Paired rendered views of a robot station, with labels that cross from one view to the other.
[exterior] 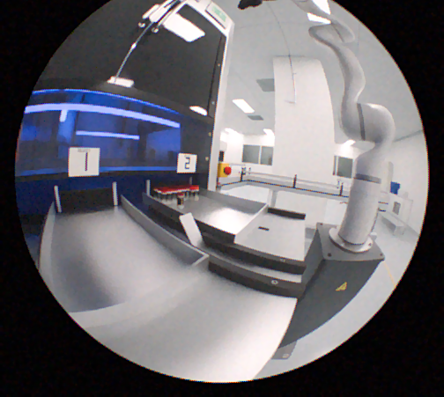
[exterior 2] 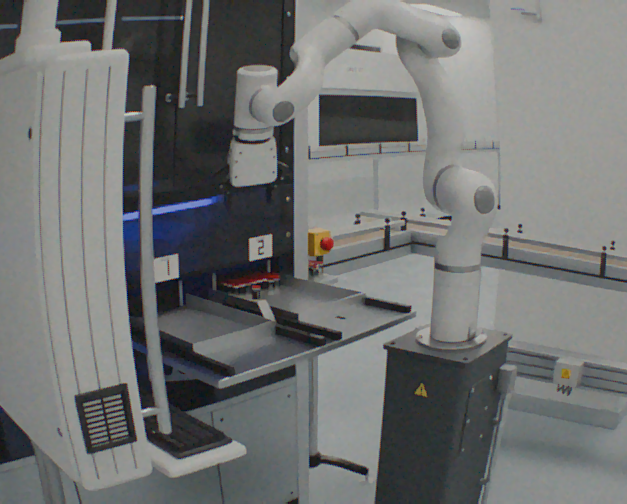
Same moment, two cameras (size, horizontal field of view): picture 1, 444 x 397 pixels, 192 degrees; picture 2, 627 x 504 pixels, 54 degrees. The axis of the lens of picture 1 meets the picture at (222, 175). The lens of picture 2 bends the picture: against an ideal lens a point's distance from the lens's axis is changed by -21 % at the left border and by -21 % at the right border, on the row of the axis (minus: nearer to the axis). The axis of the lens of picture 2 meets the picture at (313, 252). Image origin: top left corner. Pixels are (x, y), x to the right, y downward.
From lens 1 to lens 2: 1.63 m
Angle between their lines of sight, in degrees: 12
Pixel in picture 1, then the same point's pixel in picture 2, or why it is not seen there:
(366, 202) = (437, 291)
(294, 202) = (561, 292)
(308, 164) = (585, 186)
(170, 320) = (251, 346)
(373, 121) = (444, 200)
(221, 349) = (271, 353)
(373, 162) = (441, 249)
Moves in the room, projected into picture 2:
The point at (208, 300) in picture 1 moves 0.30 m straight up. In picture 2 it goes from (272, 342) to (269, 211)
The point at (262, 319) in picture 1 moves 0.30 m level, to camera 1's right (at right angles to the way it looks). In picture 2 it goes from (295, 348) to (427, 353)
